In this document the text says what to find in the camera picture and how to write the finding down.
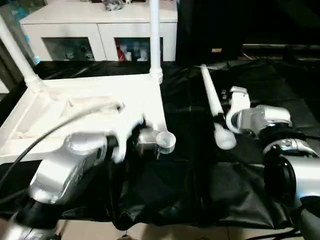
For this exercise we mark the white plastic table top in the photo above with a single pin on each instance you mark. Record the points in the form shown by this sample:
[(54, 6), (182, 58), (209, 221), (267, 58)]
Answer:
[(90, 95)]

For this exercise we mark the black plastic mat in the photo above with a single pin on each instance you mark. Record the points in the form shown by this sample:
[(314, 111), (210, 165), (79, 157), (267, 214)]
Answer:
[(200, 185)]

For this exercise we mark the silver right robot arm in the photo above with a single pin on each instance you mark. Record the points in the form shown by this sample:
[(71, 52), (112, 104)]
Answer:
[(280, 135)]

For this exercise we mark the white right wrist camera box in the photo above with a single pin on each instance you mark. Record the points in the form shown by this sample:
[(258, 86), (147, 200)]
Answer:
[(239, 102)]

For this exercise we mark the small yellow tag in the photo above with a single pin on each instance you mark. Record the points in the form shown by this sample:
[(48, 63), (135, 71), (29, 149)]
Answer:
[(216, 50)]

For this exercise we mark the grey toy figure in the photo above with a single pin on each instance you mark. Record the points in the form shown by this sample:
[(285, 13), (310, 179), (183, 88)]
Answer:
[(112, 4)]

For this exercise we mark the beige curtain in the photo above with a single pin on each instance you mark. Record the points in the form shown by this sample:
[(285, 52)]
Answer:
[(10, 50)]

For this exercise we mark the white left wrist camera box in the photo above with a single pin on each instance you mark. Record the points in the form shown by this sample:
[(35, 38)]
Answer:
[(125, 142)]

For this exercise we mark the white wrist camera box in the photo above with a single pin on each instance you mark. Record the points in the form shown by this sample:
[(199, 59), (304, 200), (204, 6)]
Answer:
[(125, 142), (239, 102)]

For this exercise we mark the white plastic table leg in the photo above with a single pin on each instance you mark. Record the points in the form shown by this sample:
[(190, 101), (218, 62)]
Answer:
[(155, 40), (212, 97), (17, 55)]

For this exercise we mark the white sideboard cabinet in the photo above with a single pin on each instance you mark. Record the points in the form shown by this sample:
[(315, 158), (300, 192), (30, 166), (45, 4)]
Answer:
[(90, 20)]

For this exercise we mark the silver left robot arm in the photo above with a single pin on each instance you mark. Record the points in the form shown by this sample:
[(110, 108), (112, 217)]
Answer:
[(65, 170)]

